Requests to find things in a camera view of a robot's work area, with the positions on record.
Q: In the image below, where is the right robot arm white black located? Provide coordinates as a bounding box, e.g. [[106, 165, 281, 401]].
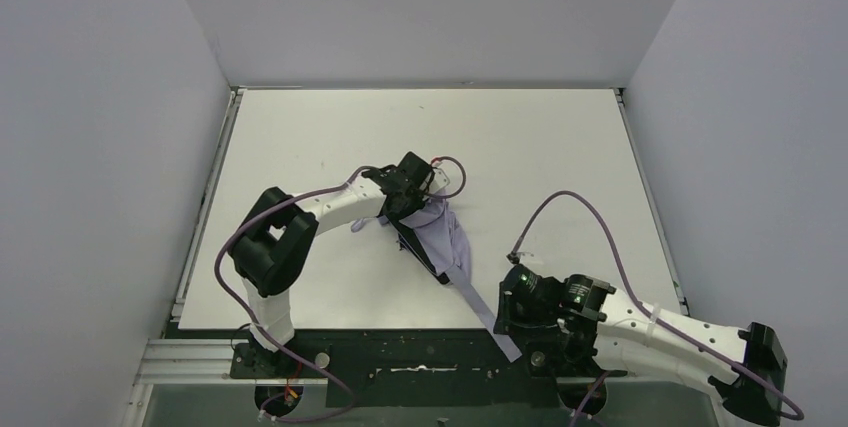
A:
[[494, 264, 788, 426]]

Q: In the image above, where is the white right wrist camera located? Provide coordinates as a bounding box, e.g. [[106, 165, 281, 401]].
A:
[[507, 251, 543, 267]]

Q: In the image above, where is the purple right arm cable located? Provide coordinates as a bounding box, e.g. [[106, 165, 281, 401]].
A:
[[506, 190, 806, 427]]

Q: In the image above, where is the lavender folding umbrella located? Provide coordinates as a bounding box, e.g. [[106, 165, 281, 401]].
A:
[[377, 199, 522, 363]]

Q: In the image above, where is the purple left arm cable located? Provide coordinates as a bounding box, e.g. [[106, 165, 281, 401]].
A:
[[213, 156, 468, 425]]

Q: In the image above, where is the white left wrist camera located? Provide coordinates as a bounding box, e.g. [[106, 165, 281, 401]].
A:
[[424, 166, 451, 198]]

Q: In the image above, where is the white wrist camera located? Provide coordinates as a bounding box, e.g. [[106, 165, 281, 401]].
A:
[[507, 251, 543, 267], [424, 166, 451, 198]]

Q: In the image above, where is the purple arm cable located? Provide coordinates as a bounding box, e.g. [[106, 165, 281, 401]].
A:
[[213, 156, 468, 425], [506, 190, 806, 427]]

